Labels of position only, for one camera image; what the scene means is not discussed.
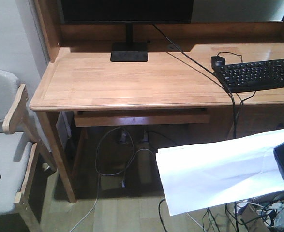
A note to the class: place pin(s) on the white paper sheet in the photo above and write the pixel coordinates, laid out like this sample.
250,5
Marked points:
204,175

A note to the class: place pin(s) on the wooden desk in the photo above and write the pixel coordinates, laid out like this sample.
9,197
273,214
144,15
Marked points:
80,78

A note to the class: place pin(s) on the black keyboard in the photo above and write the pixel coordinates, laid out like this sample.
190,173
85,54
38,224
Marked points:
251,76

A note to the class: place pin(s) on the black computer mouse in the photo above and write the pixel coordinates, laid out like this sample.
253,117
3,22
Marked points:
217,61

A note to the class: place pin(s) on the black computer monitor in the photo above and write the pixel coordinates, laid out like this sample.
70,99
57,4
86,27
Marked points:
128,13

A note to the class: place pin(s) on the wooden chair grey cushion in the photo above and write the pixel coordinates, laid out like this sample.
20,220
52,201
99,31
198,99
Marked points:
20,146

